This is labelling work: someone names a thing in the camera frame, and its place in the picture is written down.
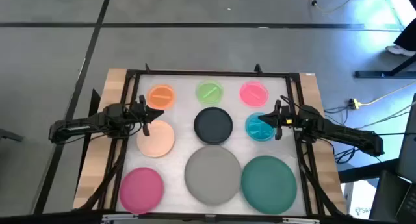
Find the black metal table frame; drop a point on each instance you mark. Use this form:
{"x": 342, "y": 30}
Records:
{"x": 211, "y": 73}

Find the large grey plastic plate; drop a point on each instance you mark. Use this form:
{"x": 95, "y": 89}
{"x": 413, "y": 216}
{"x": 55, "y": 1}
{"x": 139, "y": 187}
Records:
{"x": 213, "y": 175}

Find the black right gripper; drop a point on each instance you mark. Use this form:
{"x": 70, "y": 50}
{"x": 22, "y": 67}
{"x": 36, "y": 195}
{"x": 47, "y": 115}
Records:
{"x": 283, "y": 117}

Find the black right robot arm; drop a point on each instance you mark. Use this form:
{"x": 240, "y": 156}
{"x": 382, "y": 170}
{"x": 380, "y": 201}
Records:
{"x": 341, "y": 133}

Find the grey monitor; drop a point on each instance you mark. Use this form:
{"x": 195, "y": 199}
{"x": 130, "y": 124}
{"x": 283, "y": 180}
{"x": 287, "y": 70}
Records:
{"x": 409, "y": 146}

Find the yellow power plug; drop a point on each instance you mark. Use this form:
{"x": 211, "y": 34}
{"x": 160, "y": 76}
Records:
{"x": 355, "y": 104}

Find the person's white shoe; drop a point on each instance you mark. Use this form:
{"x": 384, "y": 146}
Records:
{"x": 398, "y": 50}

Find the white table mat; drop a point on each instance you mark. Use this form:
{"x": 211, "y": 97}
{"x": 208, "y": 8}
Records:
{"x": 182, "y": 97}

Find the black floor stand base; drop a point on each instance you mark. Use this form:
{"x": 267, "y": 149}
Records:
{"x": 373, "y": 74}

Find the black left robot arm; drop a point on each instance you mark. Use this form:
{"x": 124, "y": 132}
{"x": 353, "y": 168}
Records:
{"x": 84, "y": 123}

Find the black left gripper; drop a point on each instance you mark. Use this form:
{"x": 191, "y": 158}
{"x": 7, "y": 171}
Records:
{"x": 143, "y": 115}

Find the magenta plastic plate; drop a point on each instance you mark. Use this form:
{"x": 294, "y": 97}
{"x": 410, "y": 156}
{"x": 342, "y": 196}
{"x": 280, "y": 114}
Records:
{"x": 141, "y": 191}

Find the peach plastic plate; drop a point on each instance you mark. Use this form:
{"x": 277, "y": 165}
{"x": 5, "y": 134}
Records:
{"x": 157, "y": 142}

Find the black plastic plate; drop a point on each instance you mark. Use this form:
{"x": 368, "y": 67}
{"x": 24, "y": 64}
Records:
{"x": 213, "y": 126}

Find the small translucent green plate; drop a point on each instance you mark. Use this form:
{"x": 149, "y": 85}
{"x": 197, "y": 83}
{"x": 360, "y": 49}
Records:
{"x": 209, "y": 92}

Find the large dark green plate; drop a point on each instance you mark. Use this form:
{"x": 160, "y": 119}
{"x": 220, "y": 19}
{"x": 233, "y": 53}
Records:
{"x": 269, "y": 185}

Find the small translucent pink plate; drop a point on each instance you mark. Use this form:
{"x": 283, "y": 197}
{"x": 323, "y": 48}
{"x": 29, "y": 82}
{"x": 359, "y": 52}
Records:
{"x": 254, "y": 94}

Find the black overhead beam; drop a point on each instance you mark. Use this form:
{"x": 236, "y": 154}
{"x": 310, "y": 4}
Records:
{"x": 65, "y": 219}

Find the person's leg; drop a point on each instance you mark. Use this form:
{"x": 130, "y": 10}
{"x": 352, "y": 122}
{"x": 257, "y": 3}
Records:
{"x": 408, "y": 35}

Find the white printed box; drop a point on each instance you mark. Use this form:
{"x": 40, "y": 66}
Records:
{"x": 360, "y": 199}

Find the dark grey case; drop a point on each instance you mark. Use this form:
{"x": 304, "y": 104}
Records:
{"x": 390, "y": 201}

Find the small translucent orange plate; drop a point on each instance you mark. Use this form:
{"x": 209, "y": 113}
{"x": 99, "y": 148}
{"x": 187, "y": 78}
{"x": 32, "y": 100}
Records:
{"x": 161, "y": 96}

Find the small translucent cyan plate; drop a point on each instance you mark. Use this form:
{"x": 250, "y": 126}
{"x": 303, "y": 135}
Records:
{"x": 256, "y": 132}

